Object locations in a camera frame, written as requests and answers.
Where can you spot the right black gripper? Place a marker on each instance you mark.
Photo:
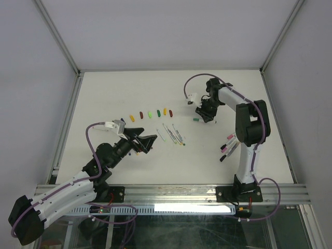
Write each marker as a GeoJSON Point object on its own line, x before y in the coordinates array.
{"type": "Point", "coordinates": [207, 116]}

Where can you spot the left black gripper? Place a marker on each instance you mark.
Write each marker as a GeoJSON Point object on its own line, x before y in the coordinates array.
{"type": "Point", "coordinates": [144, 142]}

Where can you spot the light green cap marker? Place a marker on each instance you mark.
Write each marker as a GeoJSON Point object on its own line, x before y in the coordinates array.
{"type": "Point", "coordinates": [160, 135]}

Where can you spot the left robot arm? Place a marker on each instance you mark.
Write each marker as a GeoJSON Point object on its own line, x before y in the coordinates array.
{"type": "Point", "coordinates": [30, 217]}

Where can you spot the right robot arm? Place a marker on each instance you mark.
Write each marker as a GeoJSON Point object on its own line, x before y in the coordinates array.
{"type": "Point", "coordinates": [252, 127]}

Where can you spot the pink cap marker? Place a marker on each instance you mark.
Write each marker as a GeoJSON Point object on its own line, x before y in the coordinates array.
{"type": "Point", "coordinates": [232, 136]}

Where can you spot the magenta cap marker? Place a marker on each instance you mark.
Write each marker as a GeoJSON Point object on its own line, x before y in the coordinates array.
{"type": "Point", "coordinates": [228, 144]}

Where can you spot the black cap marker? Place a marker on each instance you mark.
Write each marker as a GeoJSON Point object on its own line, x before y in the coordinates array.
{"type": "Point", "coordinates": [229, 151]}

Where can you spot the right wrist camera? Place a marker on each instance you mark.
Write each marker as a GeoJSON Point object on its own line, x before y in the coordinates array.
{"type": "Point", "coordinates": [194, 99]}

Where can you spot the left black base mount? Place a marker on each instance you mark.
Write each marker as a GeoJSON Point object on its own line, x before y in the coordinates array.
{"type": "Point", "coordinates": [106, 193]}

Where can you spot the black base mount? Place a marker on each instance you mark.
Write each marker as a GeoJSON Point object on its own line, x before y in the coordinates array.
{"type": "Point", "coordinates": [228, 193]}
{"type": "Point", "coordinates": [106, 193]}

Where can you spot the white slotted cable duct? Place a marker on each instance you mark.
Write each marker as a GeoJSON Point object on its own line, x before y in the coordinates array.
{"type": "Point", "coordinates": [155, 209]}

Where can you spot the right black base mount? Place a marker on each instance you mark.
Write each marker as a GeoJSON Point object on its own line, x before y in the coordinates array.
{"type": "Point", "coordinates": [228, 193]}

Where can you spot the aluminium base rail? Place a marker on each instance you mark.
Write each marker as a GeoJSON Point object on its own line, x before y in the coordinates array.
{"type": "Point", "coordinates": [140, 194]}

